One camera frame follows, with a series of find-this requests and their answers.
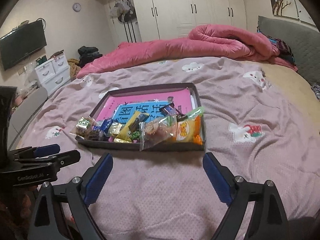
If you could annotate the green peas snack bag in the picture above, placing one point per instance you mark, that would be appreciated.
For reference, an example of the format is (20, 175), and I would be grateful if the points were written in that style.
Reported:
(135, 136)

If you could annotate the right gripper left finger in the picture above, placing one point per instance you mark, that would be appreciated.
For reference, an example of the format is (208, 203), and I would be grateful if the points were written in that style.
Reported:
(61, 211)

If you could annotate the dark shallow tray box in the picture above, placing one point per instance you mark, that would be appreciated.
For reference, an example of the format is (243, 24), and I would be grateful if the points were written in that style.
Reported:
(164, 147)

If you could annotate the snickers chocolate bar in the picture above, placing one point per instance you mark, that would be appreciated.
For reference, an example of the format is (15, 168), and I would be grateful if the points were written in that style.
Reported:
(171, 110)

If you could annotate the pile of dark clothes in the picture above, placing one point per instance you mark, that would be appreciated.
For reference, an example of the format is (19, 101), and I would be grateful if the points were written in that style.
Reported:
(87, 55)

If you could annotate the pink quilted bedspread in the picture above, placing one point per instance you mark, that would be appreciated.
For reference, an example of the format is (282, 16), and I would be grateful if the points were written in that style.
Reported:
(251, 128)

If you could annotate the blue cookie packet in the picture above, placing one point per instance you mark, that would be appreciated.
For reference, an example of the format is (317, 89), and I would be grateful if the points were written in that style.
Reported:
(103, 125)

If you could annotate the green pastry packet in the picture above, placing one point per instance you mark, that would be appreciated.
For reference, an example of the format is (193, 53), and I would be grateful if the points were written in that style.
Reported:
(199, 111)

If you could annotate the tree wall painting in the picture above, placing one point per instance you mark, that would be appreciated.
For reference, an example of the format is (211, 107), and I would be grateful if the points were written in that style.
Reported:
(291, 9)

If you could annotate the pink rolled duvet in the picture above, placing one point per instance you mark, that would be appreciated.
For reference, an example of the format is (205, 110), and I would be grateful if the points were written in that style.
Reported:
(204, 40)

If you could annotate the orange yellow snack bag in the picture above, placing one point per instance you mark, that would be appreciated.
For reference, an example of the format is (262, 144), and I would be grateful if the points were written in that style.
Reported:
(188, 130)

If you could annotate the grey padded headboard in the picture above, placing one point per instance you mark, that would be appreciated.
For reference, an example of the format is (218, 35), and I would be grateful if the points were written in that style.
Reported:
(303, 41)

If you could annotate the white drawer cabinet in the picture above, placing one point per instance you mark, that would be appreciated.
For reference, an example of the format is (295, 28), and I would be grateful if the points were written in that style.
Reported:
(54, 73)

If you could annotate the black wall television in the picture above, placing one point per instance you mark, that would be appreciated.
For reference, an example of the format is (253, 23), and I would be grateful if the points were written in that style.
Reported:
(17, 45)

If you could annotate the yellow snack packet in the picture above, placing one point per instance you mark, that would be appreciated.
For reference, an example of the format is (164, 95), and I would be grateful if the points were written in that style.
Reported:
(126, 133)

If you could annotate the clear green label pastry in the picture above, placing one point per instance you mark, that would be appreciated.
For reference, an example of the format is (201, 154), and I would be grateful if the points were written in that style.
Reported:
(84, 129)

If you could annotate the clear bag round pastry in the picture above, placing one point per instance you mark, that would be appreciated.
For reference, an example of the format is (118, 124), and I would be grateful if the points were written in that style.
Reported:
(157, 131)

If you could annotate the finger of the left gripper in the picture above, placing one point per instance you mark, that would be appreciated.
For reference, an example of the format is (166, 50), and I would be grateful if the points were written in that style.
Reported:
(64, 159)
(44, 151)

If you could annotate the white wardrobe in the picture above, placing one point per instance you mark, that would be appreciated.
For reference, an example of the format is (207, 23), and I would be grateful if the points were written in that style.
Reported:
(167, 19)

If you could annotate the colourful clothes by headboard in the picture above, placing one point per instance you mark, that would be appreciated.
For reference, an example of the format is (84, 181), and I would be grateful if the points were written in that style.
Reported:
(285, 51)

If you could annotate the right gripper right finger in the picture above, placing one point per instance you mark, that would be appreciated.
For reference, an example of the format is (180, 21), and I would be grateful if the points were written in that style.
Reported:
(268, 219)

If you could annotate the round wall clock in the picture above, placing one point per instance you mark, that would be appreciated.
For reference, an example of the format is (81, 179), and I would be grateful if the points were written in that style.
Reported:
(76, 7)

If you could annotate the hanging bags on door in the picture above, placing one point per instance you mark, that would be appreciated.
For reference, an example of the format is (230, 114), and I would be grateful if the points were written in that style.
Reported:
(124, 11)

